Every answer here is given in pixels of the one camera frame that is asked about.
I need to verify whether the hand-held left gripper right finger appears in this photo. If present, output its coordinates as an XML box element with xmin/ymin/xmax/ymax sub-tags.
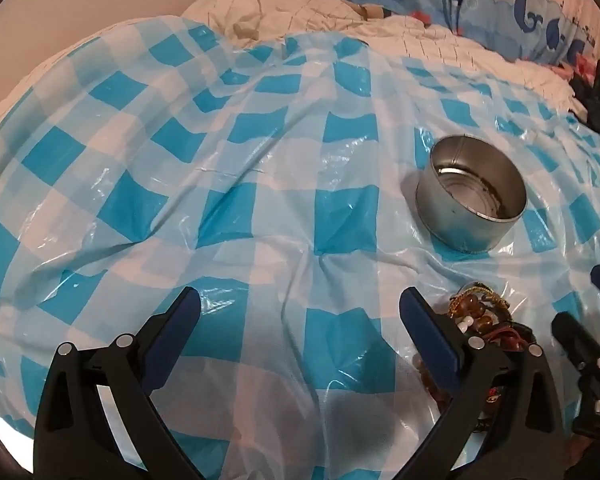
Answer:
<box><xmin>399</xmin><ymin>287</ymin><xmax>566</xmax><ymax>480</ymax></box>

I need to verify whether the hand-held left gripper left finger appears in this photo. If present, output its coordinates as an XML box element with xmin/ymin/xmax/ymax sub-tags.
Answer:
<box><xmin>32</xmin><ymin>286</ymin><xmax>203</xmax><ymax>480</ymax></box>

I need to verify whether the pile of beaded bracelets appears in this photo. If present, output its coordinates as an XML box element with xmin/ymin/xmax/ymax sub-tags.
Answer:
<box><xmin>412</xmin><ymin>282</ymin><xmax>536</xmax><ymax>431</ymax></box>

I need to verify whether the round metal tin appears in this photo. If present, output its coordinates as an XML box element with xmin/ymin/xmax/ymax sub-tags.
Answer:
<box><xmin>415</xmin><ymin>134</ymin><xmax>529</xmax><ymax>254</ymax></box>

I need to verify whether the blue checkered plastic sheet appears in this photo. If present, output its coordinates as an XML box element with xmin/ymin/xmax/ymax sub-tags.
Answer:
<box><xmin>0</xmin><ymin>15</ymin><xmax>600</xmax><ymax>480</ymax></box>

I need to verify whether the pink cloth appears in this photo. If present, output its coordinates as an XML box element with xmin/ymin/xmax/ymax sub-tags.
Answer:
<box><xmin>555</xmin><ymin>55</ymin><xmax>600</xmax><ymax>78</ymax></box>

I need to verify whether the blue whale print cloth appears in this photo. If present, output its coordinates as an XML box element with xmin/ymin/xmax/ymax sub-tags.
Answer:
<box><xmin>271</xmin><ymin>0</ymin><xmax>600</xmax><ymax>66</ymax></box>

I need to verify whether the white quilt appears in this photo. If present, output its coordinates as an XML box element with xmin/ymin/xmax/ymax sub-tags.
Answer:
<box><xmin>180</xmin><ymin>0</ymin><xmax>578</xmax><ymax>111</ymax></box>

